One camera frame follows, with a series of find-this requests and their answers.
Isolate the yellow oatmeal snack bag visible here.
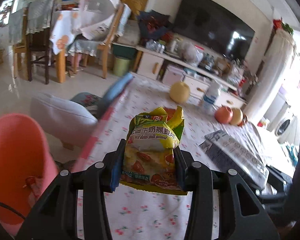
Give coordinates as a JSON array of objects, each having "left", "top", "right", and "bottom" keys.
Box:
[{"left": 120, "top": 106, "right": 187, "bottom": 196}]

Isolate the grey printed carton box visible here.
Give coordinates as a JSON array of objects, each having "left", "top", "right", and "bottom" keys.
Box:
[{"left": 199, "top": 129, "right": 269, "bottom": 190}]

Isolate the white cushioned stool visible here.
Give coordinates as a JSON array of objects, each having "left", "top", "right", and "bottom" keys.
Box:
[{"left": 30, "top": 93, "right": 98, "bottom": 148}]

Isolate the yellow apple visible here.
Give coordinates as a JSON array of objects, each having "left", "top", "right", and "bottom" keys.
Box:
[{"left": 229, "top": 108, "right": 243, "bottom": 126}]

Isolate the red apple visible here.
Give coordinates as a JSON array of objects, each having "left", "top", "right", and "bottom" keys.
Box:
[{"left": 215, "top": 106, "right": 233, "bottom": 124}]

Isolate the white washing machine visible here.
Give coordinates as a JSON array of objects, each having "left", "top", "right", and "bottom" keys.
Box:
[{"left": 264, "top": 92, "right": 300, "bottom": 146}]

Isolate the white plastic bottle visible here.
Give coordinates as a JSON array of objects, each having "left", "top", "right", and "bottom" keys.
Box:
[{"left": 202, "top": 80, "right": 221, "bottom": 115}]

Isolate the yellow pear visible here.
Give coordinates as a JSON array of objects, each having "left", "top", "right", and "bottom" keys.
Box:
[{"left": 170, "top": 81, "right": 190, "bottom": 103}]

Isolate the pink storage box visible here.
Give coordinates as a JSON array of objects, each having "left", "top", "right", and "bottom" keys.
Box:
[{"left": 162, "top": 64, "right": 185, "bottom": 86}]

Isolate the green waste bin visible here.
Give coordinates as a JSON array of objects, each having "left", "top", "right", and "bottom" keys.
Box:
[{"left": 113, "top": 56, "right": 130, "bottom": 77}]

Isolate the white TV cabinet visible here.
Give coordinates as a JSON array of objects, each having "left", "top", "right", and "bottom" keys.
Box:
[{"left": 133, "top": 46, "right": 247, "bottom": 108}]

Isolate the white standing air conditioner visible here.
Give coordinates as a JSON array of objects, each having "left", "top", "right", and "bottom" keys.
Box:
[{"left": 243, "top": 19, "right": 296, "bottom": 125}]

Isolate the light wooden chair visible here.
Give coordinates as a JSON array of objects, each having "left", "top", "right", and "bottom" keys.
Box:
[{"left": 68, "top": 3, "right": 131, "bottom": 79}]

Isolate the dark wooden chair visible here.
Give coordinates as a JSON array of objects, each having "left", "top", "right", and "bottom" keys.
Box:
[{"left": 26, "top": 0, "right": 55, "bottom": 85}]

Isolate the dining table with cloth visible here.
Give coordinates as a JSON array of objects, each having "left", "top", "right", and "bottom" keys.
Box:
[{"left": 49, "top": 8, "right": 116, "bottom": 84}]

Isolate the black television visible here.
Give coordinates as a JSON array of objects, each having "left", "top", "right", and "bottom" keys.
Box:
[{"left": 173, "top": 0, "right": 255, "bottom": 60}]

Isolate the dark flower bouquet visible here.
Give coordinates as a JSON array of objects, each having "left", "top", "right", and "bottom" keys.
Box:
[{"left": 137, "top": 10, "right": 173, "bottom": 40}]

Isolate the white mesh food cover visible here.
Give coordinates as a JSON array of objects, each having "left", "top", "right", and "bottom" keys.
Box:
[{"left": 79, "top": 0, "right": 120, "bottom": 40}]

